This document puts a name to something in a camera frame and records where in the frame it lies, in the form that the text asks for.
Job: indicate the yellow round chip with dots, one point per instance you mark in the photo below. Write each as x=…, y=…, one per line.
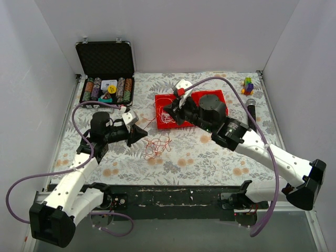
x=112, y=89

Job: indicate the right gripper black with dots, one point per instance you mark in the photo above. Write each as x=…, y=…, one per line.
x=180, y=110

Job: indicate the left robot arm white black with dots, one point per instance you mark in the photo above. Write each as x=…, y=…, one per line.
x=55, y=219

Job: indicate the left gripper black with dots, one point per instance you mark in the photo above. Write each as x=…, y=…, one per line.
x=130, y=134

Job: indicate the black poker chip case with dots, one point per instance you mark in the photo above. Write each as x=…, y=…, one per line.
x=107, y=60

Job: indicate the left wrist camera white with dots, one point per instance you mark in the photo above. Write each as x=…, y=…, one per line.
x=129, y=117

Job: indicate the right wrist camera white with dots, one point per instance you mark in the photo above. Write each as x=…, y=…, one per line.
x=182, y=90

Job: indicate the floral table mat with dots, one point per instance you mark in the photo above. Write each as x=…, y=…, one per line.
x=186, y=156

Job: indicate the white card deck box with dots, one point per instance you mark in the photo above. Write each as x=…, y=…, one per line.
x=106, y=83

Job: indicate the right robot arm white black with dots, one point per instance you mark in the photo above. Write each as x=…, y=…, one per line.
x=300, y=180

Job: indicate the red three-compartment tray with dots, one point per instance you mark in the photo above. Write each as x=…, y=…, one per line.
x=164, y=121

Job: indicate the colourful toy block figure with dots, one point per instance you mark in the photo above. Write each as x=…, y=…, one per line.
x=247, y=86

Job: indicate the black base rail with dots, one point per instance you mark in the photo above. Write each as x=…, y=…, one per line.
x=145, y=202

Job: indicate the black microphone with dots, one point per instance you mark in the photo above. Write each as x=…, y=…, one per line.
x=250, y=105

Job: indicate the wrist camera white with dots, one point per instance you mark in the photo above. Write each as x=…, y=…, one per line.
x=182, y=90
x=129, y=117

